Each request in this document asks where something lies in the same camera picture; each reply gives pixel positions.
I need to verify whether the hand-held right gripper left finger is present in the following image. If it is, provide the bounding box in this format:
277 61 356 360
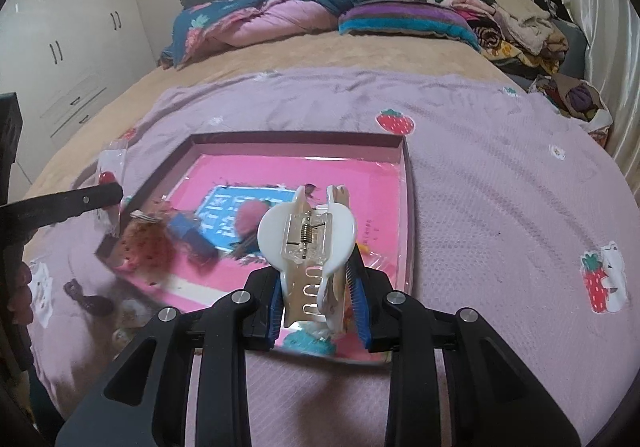
55 267 283 447

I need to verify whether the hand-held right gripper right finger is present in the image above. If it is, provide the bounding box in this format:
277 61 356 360
347 249 583 447

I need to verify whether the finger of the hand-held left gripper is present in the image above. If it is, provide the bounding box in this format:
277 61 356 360
167 214 219 260
0 182 124 230

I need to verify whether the dotted organza hair bow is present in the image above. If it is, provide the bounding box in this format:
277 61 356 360
117 210 176 285

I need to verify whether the clear packet with red bead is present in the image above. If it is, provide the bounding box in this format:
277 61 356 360
97 142 131 193

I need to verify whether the pink fluffy hair tie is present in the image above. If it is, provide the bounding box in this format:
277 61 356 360
235 204 273 240

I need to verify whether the white hair claw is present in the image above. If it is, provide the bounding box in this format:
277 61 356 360
256 184 358 335

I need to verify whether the brown shallow cardboard box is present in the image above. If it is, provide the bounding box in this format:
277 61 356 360
95 130 418 365

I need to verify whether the person's left hand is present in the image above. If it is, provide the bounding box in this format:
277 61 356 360
11 261 33 325

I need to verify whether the black oval hair clip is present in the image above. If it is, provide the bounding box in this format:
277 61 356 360
62 278 115 317

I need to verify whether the white wardrobe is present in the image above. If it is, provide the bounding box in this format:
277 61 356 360
0 0 156 188

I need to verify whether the purple printed blanket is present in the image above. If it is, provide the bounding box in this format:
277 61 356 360
22 67 640 447

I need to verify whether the beige bed sheet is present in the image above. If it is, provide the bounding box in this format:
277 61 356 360
22 24 506 198

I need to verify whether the blue pink floral quilt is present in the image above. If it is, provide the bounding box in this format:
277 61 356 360
159 0 361 69

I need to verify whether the striped pillow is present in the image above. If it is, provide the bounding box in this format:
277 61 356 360
338 1 482 50

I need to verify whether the bag of clothes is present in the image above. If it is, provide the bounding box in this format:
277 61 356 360
530 74 613 133

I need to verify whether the pile of clothes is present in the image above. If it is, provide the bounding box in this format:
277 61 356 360
430 0 586 78

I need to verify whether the cream satin curtain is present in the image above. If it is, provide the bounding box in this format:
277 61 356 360
557 0 640 188

